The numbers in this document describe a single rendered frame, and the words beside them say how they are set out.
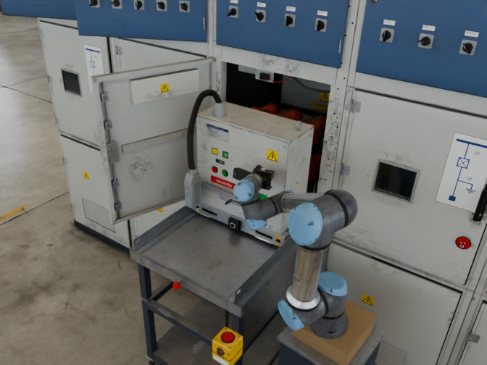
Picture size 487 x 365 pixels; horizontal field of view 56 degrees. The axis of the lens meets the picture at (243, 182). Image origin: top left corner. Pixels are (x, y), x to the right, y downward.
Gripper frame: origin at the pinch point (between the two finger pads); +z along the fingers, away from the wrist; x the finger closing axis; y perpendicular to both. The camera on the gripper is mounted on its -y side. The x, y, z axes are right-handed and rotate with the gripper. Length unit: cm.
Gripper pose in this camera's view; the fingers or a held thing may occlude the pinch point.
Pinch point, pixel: (262, 171)
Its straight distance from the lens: 198.4
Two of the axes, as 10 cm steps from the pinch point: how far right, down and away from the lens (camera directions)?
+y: 9.4, 1.9, -2.7
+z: 3.1, -2.2, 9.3
